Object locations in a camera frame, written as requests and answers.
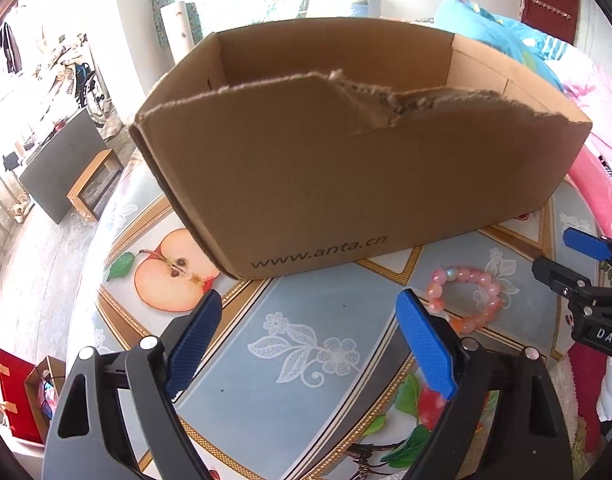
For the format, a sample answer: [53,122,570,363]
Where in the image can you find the brown paper bag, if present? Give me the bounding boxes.
[23,356,67,433]

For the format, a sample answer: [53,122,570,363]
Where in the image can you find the light pink quilt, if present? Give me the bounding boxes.
[560,45,612,133]

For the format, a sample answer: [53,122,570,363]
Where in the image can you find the hanging dark clothes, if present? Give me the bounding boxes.
[0,20,24,93]

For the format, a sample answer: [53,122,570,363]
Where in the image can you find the red gift bag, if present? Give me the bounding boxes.
[0,349,47,445]

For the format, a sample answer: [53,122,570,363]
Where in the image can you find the brown cardboard box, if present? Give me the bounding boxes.
[128,16,594,281]

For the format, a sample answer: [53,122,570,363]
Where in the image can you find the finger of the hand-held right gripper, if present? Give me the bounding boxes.
[562,226,612,263]
[532,256,612,322]

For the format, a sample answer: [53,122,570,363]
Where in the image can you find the blue patterned quilt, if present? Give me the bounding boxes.
[433,0,571,93]

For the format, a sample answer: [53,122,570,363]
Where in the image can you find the wheelchair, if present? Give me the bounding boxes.
[73,62,112,128]

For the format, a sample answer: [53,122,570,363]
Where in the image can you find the white paper roll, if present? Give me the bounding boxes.
[160,1,207,61]

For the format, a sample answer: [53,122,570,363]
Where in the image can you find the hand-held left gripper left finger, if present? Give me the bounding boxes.
[40,288,223,480]

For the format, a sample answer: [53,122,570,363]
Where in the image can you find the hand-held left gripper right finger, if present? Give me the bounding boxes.
[394,287,575,480]

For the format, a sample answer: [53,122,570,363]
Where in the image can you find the pink floral blanket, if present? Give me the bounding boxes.
[563,130,612,456]

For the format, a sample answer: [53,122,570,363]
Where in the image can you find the dark grey board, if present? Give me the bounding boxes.
[18,109,111,225]

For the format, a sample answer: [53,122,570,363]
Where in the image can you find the pink bead bracelet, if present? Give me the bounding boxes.
[426,266,504,335]

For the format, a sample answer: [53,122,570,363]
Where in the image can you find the wooden stool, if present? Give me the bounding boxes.
[67,149,124,221]

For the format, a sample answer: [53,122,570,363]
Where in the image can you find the pile of household clutter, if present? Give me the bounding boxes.
[41,32,94,81]

